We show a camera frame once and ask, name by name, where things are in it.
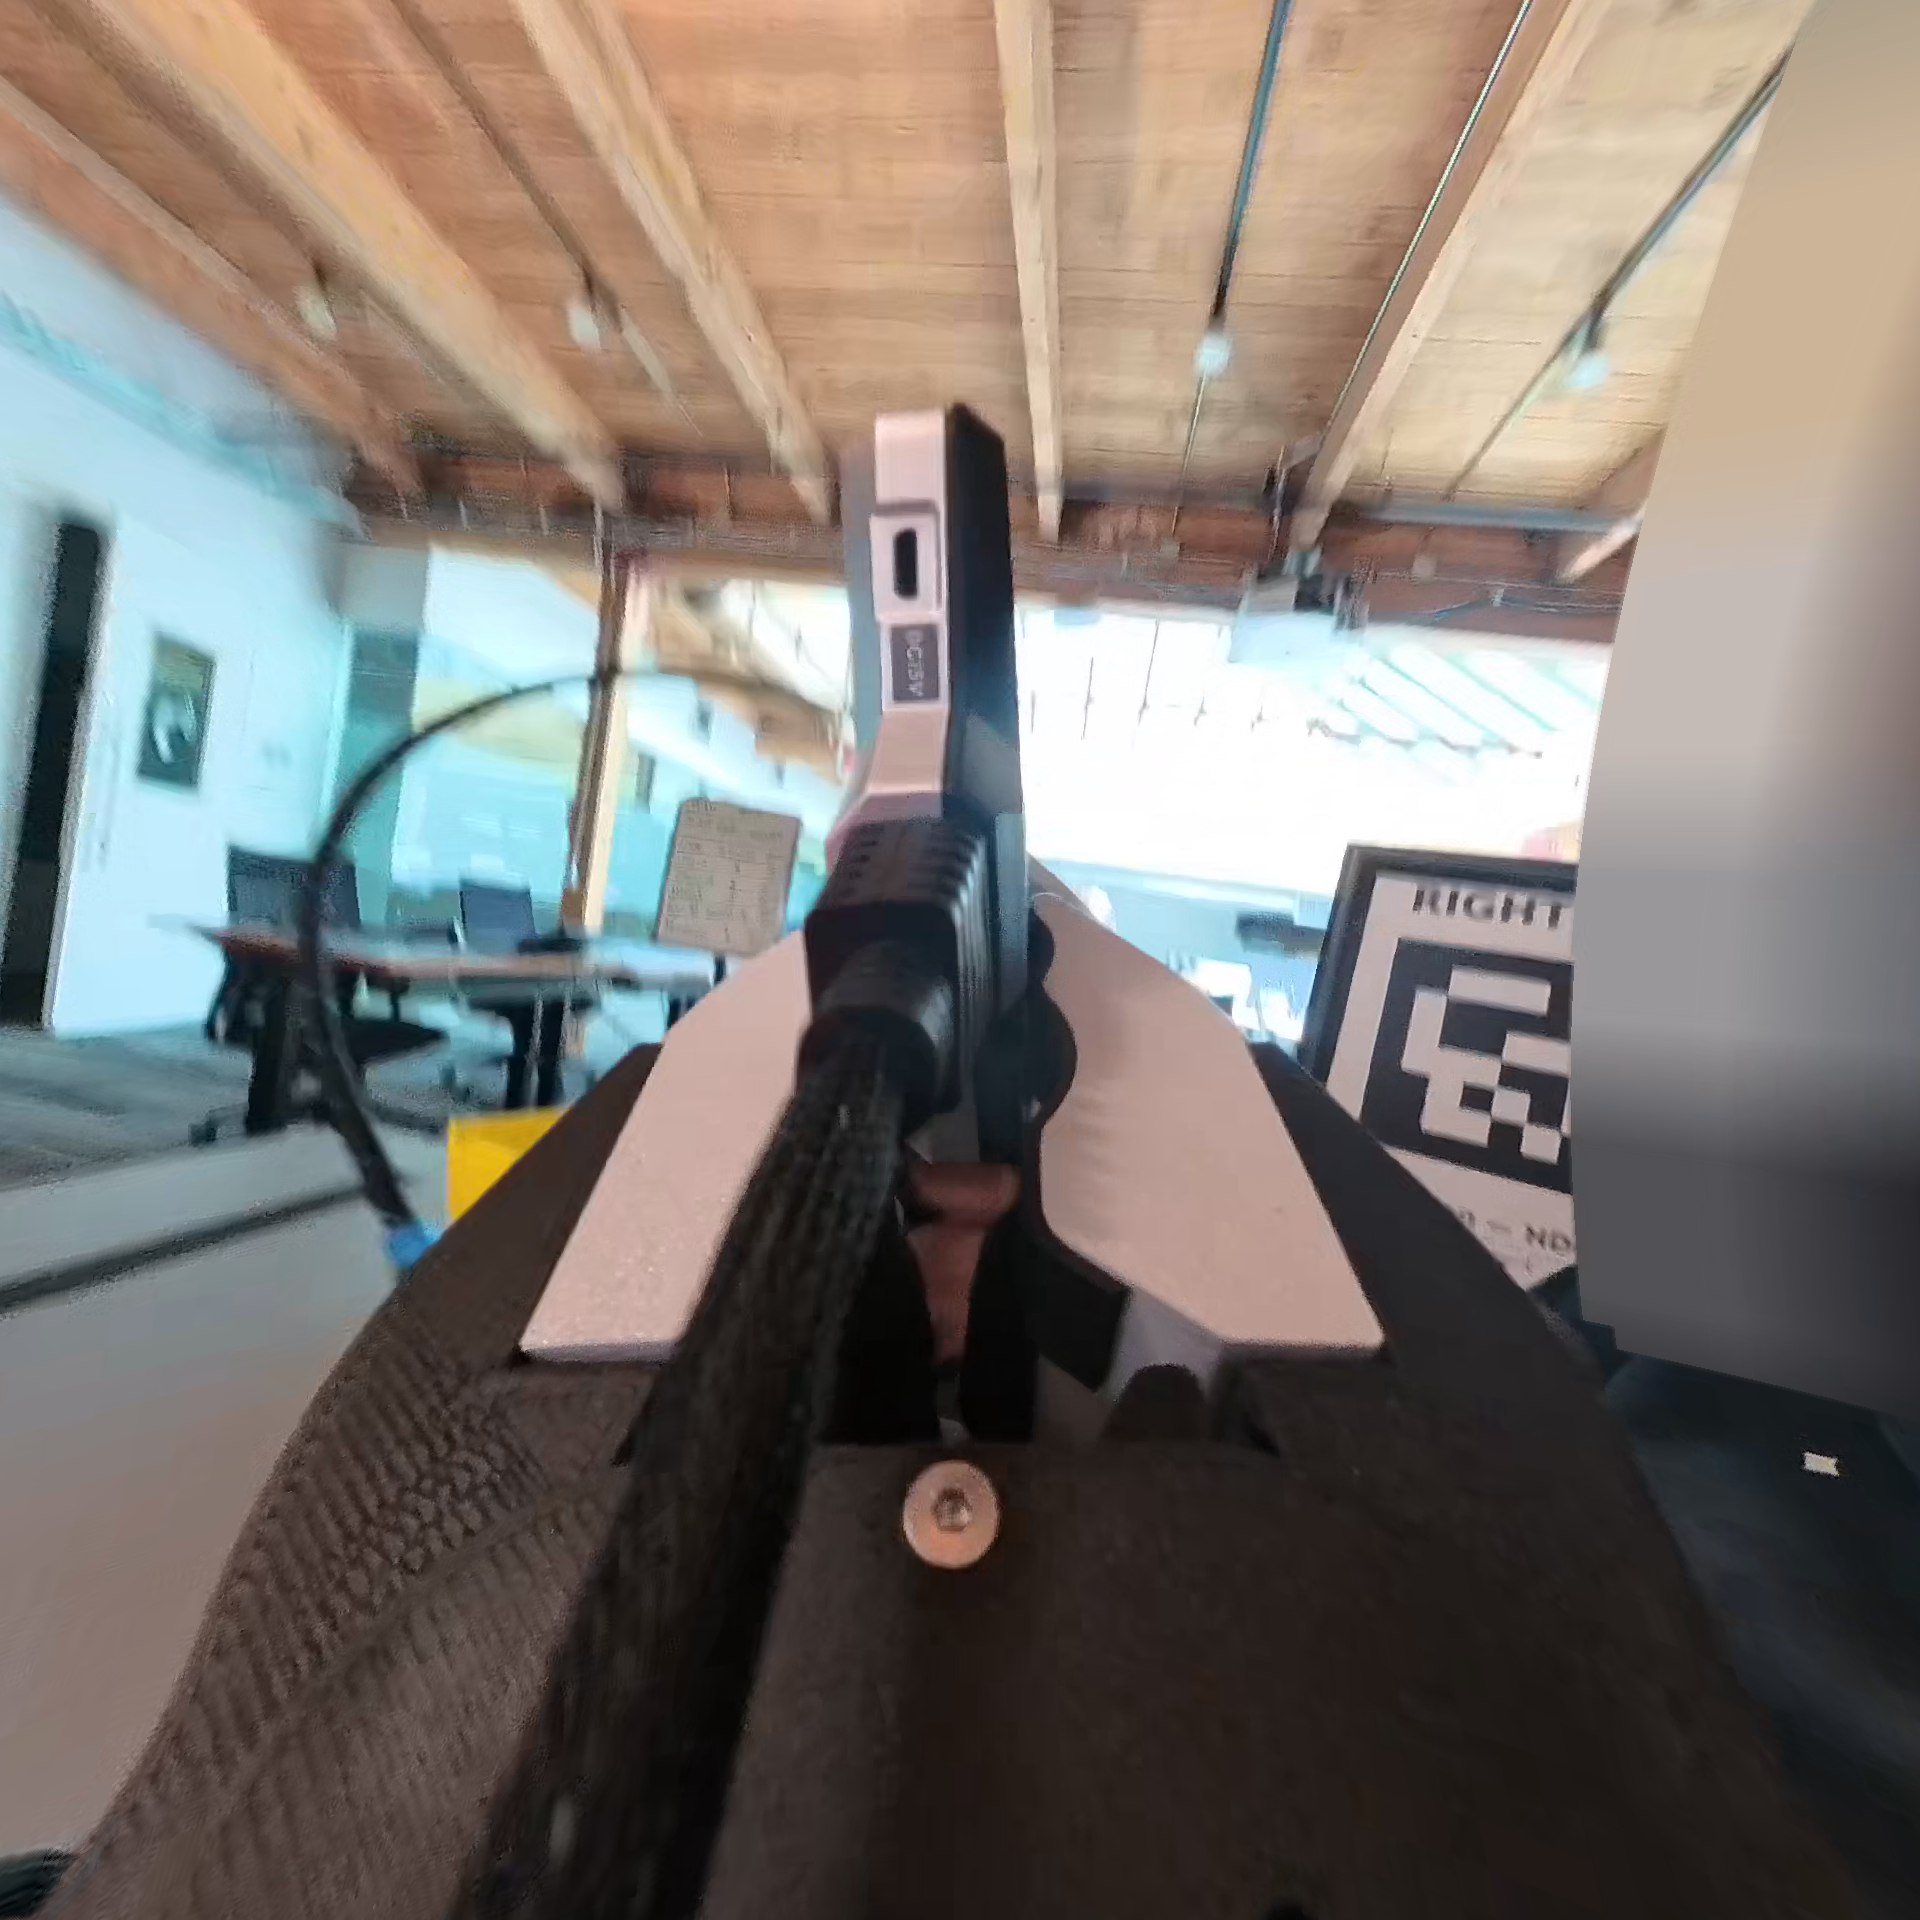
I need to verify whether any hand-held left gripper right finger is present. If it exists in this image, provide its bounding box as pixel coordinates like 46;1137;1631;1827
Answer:
1026;896;1384;1396

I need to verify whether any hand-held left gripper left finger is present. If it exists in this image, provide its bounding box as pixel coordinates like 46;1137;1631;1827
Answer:
518;934;818;1365

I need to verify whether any yellow plastic bin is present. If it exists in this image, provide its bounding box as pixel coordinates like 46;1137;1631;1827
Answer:
444;1106;565;1222

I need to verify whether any green plug braided hdmi cable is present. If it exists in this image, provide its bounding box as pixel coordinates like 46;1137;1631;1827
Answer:
297;671;847;1274

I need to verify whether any black braided thick cable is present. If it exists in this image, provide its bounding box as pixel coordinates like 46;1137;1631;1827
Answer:
450;407;1051;1920

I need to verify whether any person's left hand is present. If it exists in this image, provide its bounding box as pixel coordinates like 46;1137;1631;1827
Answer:
902;1161;1024;1368

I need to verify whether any white printed sign board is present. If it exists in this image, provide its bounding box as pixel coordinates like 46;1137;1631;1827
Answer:
1292;843;1580;1296

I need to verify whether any handwritten white board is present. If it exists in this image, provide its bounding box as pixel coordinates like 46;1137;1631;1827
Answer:
653;798;802;963

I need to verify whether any black printed shirt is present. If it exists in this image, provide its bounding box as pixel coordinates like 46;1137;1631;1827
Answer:
1596;1343;1920;1920

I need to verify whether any black door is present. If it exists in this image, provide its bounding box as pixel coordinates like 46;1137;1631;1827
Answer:
0;514;113;1033

